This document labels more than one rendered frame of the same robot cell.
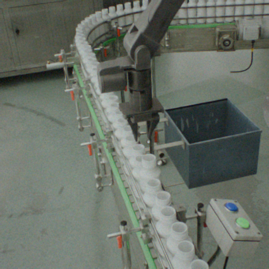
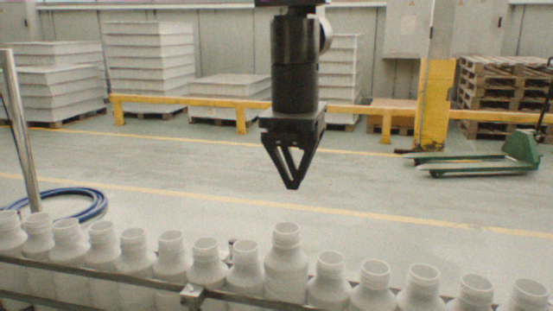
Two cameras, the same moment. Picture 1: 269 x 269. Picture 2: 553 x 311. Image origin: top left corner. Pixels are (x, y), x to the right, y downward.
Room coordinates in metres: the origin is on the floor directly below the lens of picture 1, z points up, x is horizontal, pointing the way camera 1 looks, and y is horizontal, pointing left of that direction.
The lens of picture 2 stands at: (1.14, -0.46, 1.45)
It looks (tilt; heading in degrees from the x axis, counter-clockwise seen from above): 18 degrees down; 118
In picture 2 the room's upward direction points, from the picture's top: straight up
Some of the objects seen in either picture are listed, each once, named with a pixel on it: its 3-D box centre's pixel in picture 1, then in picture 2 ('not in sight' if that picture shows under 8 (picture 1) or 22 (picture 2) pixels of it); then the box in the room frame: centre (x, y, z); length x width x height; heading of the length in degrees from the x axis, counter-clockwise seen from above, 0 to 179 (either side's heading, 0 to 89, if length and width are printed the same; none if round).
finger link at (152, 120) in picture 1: (143, 123); (294, 150); (0.93, -0.02, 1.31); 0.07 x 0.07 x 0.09; 13
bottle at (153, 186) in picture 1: (154, 206); (248, 295); (0.87, -0.04, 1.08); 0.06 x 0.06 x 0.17
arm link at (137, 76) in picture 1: (137, 76); (295, 40); (0.93, -0.01, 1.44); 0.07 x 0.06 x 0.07; 101
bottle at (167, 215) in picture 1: (168, 236); (174, 283); (0.75, -0.06, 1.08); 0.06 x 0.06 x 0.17
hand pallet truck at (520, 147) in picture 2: not in sight; (483, 115); (1.08, 4.16, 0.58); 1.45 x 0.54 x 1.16; 33
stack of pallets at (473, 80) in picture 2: not in sight; (502, 96); (1.25, 6.08, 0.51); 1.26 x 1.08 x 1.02; 102
